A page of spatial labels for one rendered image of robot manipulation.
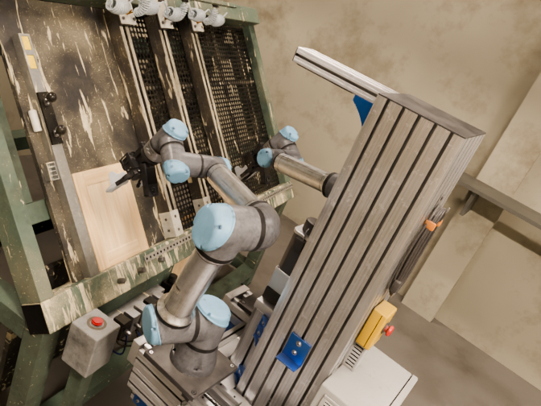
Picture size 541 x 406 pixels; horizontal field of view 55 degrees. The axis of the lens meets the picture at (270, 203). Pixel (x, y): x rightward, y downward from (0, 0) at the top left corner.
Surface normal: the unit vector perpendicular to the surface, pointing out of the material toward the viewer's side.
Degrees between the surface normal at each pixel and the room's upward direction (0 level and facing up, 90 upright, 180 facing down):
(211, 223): 84
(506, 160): 90
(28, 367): 90
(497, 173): 90
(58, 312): 51
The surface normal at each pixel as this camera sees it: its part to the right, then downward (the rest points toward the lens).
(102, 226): 0.87, -0.14
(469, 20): -0.54, 0.16
